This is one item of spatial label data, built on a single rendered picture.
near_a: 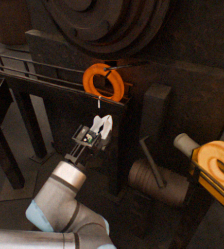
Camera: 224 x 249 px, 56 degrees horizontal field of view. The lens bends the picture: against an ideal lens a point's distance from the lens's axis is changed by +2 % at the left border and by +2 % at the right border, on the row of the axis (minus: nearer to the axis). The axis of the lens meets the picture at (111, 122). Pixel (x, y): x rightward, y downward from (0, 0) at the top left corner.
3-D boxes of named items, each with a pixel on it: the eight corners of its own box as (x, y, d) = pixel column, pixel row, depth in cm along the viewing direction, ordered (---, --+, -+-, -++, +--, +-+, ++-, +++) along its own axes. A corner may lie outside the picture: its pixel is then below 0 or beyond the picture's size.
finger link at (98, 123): (107, 107, 67) (93, 130, 63) (110, 117, 72) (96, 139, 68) (99, 104, 68) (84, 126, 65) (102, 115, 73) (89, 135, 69)
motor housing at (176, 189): (132, 211, 124) (140, 150, 89) (168, 231, 116) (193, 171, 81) (122, 232, 115) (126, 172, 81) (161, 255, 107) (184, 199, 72)
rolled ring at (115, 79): (121, 72, 77) (125, 68, 79) (80, 62, 84) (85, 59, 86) (120, 112, 89) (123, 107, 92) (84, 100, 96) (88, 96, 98)
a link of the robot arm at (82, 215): (96, 269, 54) (56, 245, 50) (87, 242, 64) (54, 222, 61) (118, 235, 55) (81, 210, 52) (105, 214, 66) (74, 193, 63)
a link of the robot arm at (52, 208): (49, 231, 59) (18, 214, 56) (74, 190, 64) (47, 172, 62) (57, 242, 51) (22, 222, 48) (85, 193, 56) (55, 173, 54)
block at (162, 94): (146, 125, 97) (154, 80, 82) (163, 131, 95) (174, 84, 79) (137, 139, 90) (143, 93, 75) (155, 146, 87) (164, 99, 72)
